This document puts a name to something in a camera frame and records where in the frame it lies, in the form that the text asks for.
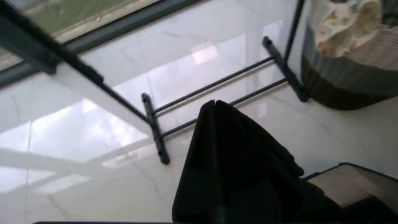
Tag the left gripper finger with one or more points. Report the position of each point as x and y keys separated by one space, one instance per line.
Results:
x=192 y=186

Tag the black garment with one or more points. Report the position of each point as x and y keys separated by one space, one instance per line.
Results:
x=248 y=155

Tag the cream printed garment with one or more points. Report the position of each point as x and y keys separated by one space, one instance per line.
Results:
x=339 y=28

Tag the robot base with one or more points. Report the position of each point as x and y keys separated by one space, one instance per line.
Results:
x=351 y=183

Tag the black clothes rack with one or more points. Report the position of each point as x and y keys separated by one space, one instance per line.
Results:
x=155 y=130

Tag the white laundry basket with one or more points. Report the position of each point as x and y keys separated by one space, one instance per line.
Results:
x=348 y=81

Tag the window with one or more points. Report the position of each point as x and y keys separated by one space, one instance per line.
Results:
x=102 y=34

